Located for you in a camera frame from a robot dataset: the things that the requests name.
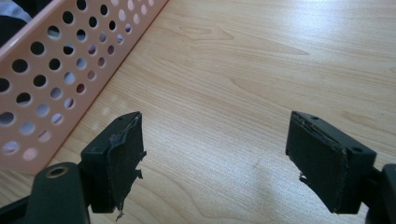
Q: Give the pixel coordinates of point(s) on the dark cloth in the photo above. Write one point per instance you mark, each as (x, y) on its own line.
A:
(9, 29)

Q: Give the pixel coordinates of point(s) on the pink perforated plastic basket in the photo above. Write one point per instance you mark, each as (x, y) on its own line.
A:
(53, 77)

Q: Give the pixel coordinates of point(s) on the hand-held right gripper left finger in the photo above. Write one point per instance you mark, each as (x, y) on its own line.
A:
(106, 168)

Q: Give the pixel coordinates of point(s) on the white cloth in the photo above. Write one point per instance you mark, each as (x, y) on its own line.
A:
(12, 11)

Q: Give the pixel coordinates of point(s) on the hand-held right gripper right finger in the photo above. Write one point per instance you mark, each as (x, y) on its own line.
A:
(323, 161)

